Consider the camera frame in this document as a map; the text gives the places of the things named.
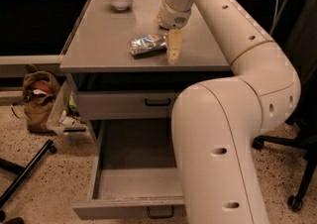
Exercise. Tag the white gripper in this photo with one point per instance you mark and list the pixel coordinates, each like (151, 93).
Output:
(173, 18)

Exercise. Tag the silver blue redbull can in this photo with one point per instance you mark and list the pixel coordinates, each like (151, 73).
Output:
(147, 44)

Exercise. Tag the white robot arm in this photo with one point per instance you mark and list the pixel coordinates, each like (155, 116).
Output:
(214, 122)

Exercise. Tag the grey drawer cabinet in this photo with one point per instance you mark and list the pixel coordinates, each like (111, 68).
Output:
(99, 57)

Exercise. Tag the closed grey top drawer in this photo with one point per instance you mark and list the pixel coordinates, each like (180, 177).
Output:
(133, 104)

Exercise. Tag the open grey middle drawer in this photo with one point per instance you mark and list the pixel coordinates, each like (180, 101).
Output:
(134, 173)

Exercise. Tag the clear plastic bin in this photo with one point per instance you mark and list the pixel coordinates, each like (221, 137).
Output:
(63, 122)

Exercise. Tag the black office chair base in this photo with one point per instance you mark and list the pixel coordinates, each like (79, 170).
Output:
(284, 142)

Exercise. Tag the black metal stand leg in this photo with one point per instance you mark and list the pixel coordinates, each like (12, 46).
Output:
(21, 173)

